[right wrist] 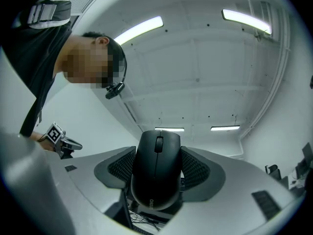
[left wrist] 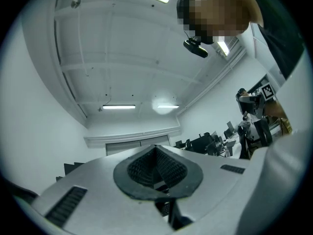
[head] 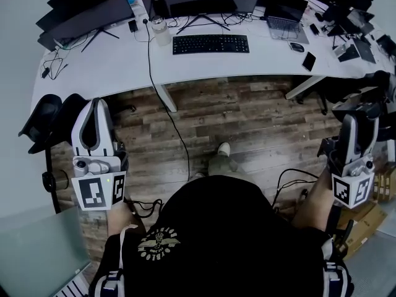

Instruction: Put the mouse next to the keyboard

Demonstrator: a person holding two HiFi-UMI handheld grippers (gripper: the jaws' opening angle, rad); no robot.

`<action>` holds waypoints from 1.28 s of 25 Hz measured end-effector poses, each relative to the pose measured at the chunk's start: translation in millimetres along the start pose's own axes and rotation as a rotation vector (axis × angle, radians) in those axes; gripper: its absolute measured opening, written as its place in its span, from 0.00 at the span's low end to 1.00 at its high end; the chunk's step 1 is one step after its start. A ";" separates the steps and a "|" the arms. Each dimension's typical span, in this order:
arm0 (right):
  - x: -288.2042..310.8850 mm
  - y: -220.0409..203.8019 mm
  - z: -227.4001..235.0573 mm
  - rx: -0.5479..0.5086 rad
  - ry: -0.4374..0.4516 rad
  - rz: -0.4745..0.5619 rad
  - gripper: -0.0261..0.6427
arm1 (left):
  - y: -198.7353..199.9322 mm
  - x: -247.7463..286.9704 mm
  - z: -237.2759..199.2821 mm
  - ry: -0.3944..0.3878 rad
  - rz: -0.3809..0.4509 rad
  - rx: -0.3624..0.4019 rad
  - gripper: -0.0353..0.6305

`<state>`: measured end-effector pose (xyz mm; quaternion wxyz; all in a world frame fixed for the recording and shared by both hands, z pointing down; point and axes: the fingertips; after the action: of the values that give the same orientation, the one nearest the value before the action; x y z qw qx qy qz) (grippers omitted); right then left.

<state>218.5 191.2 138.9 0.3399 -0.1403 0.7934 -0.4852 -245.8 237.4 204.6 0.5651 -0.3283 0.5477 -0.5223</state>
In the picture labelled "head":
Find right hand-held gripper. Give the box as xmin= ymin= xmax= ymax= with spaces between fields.
xmin=327 ymin=102 xmax=381 ymax=210

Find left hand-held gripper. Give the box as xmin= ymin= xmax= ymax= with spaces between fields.
xmin=71 ymin=98 xmax=129 ymax=211

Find black keyboard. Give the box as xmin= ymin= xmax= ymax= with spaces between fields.
xmin=171 ymin=34 xmax=251 ymax=56

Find person's left forearm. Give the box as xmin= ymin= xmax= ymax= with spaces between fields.
xmin=106 ymin=200 xmax=140 ymax=238

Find person's right forearm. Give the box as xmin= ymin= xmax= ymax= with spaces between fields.
xmin=291 ymin=168 xmax=337 ymax=232

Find black office chair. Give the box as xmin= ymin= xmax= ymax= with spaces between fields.
xmin=17 ymin=93 xmax=91 ymax=215

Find white desk leg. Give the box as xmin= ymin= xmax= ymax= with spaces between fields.
xmin=153 ymin=83 xmax=178 ymax=113
xmin=285 ymin=75 xmax=326 ymax=100

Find black tablet on stand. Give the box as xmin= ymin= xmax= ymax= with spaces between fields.
xmin=336 ymin=43 xmax=361 ymax=63

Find brown cardboard boxes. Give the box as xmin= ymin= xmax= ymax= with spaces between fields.
xmin=336 ymin=193 xmax=389 ymax=255

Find black smartphone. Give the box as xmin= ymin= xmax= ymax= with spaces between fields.
xmin=301 ymin=51 xmax=317 ymax=72

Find black monitor with thin stand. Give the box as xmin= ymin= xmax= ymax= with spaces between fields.
xmin=35 ymin=0 xmax=137 ymax=53

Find clear water bottle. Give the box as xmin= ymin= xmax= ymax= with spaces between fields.
xmin=151 ymin=15 xmax=172 ymax=47

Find frosted glass table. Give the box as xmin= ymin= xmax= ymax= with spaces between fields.
xmin=0 ymin=205 xmax=92 ymax=297

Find person's grey trouser leg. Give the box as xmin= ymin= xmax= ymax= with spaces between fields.
xmin=207 ymin=153 xmax=247 ymax=179

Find grey open laptop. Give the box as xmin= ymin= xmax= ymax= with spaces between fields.
xmin=264 ymin=0 xmax=311 ymax=45

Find black cylinder speaker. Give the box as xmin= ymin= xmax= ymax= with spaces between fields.
xmin=150 ymin=0 xmax=171 ymax=20

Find person's black printed shirt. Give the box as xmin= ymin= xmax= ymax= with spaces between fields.
xmin=88 ymin=174 xmax=354 ymax=297

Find black power adapter with cable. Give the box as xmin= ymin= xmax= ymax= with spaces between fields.
xmin=40 ymin=45 xmax=69 ymax=81

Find long black power cable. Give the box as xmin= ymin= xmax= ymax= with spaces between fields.
xmin=142 ymin=17 xmax=191 ymax=181

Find black floor cable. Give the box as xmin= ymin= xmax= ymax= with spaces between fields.
xmin=271 ymin=168 xmax=320 ymax=212
xmin=124 ymin=197 xmax=164 ymax=218

